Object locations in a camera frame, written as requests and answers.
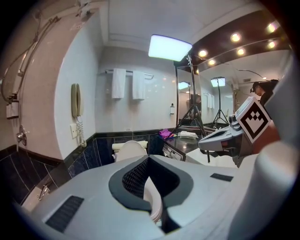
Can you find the chrome shower slide bar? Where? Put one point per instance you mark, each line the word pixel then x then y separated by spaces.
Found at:
pixel 35 39

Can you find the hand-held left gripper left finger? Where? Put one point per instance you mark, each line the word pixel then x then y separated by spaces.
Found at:
pixel 93 199

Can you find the framed wall mirror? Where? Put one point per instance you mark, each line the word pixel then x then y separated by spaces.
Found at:
pixel 225 105

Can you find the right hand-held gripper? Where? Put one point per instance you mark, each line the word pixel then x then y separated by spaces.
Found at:
pixel 254 119

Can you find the group of ceiling spotlights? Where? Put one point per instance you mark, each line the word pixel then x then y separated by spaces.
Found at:
pixel 235 37

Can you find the chrome towel rack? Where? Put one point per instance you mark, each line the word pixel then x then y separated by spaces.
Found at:
pixel 130 71

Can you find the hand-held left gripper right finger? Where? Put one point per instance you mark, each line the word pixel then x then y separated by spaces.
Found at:
pixel 206 192

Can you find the bright light panel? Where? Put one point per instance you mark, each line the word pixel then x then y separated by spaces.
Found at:
pixel 170 48

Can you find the beige wall telephone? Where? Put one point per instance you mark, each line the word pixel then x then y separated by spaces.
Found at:
pixel 76 100

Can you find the chrome shower valve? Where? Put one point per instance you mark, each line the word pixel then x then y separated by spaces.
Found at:
pixel 22 136

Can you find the white hanging towel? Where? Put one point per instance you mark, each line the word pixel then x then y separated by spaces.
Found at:
pixel 138 85
pixel 118 83

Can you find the folded white towel on counter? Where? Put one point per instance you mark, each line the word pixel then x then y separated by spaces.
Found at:
pixel 187 135

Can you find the white telephone wall plate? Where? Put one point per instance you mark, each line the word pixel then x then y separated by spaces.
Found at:
pixel 73 131

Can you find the white bathtub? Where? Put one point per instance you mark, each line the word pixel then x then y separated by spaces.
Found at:
pixel 30 199

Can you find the chrome bathtub spout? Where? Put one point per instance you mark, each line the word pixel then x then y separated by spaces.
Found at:
pixel 44 191

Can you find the white toilet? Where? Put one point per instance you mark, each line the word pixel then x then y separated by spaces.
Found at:
pixel 114 156

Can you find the person's right forearm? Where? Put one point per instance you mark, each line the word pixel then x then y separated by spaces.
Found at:
pixel 266 140

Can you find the white shower head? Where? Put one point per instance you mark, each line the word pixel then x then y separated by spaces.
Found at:
pixel 84 8

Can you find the white wall soap dispenser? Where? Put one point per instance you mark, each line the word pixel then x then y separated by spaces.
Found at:
pixel 172 109

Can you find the white toiletry bottle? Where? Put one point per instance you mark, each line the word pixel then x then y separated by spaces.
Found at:
pixel 12 109
pixel 8 111

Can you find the purple cloth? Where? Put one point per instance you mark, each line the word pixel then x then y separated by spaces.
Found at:
pixel 165 133

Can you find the black tripod light stand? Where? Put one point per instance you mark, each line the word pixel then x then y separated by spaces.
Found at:
pixel 193 89

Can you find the chrome toilet paper holder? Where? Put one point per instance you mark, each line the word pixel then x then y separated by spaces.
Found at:
pixel 172 152

